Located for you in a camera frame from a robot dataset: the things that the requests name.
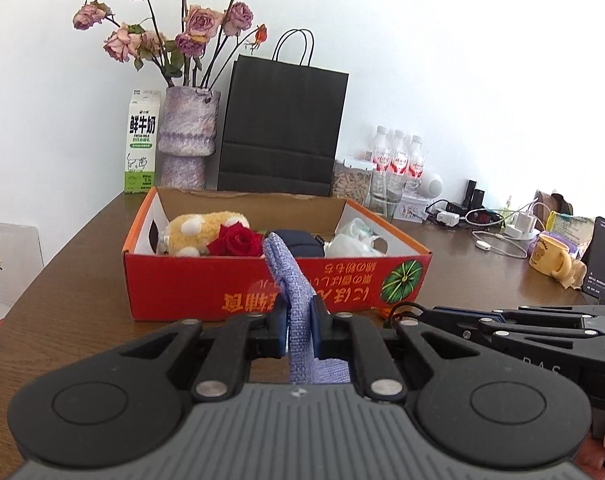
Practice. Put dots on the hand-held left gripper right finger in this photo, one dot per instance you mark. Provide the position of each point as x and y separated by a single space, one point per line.
318 332

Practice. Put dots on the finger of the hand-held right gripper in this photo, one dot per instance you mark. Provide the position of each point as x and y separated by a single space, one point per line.
557 311
532 335

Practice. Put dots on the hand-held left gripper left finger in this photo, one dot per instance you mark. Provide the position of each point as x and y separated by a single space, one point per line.
281 330

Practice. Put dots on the purple woven cloth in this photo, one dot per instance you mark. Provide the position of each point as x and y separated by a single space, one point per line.
297 285

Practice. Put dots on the red cardboard box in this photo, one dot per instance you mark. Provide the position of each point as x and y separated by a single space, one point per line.
207 285

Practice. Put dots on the navy zip pouch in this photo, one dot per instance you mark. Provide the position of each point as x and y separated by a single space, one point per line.
297 242

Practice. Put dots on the red rose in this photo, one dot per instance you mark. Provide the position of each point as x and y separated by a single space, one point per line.
235 240

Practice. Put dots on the clear plastic bag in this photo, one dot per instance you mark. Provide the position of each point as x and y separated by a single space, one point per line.
355 227

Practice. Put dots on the yellow white plush toy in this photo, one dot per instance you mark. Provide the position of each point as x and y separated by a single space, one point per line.
192 232

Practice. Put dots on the person's right hand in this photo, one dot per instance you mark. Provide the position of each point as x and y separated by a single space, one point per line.
595 465

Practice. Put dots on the yellow cartoon mug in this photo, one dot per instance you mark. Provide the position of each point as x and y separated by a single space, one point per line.
550 257

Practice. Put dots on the green yellow snack packet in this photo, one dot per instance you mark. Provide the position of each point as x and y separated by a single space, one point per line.
575 227

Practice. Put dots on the brown pouch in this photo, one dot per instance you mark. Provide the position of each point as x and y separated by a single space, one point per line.
552 202

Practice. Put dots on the white charger block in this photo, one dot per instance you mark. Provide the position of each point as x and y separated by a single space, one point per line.
447 219

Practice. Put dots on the black upright devices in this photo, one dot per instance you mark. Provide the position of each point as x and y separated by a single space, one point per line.
475 192

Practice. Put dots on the clear glass cup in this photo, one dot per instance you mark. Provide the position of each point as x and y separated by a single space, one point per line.
385 197

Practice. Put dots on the clear jar of seeds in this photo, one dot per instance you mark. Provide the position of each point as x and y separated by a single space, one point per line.
350 182

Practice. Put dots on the white tin box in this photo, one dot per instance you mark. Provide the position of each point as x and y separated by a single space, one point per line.
412 210

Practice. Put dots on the white round speaker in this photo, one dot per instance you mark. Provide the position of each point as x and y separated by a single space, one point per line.
432 185

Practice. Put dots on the water bottle with red label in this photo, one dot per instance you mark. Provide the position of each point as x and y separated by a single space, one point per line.
398 157
416 160
378 152

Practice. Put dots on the black paper bag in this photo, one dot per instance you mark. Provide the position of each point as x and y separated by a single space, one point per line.
282 125

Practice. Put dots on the purple mottled vase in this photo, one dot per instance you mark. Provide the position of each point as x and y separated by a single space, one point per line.
187 135

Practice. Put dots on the white green milk carton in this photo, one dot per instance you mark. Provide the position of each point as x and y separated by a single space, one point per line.
142 145

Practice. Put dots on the dried pink rose bouquet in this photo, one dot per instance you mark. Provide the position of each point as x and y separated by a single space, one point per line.
182 25

